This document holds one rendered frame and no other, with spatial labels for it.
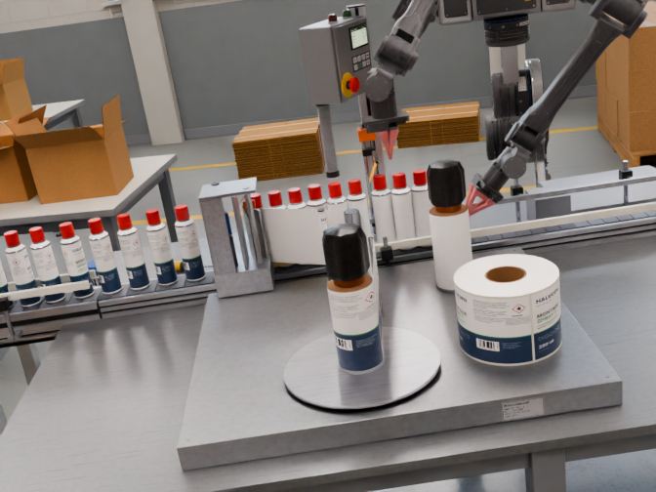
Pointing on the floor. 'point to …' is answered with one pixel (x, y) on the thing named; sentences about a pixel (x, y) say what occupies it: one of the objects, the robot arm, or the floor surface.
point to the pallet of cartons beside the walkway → (630, 93)
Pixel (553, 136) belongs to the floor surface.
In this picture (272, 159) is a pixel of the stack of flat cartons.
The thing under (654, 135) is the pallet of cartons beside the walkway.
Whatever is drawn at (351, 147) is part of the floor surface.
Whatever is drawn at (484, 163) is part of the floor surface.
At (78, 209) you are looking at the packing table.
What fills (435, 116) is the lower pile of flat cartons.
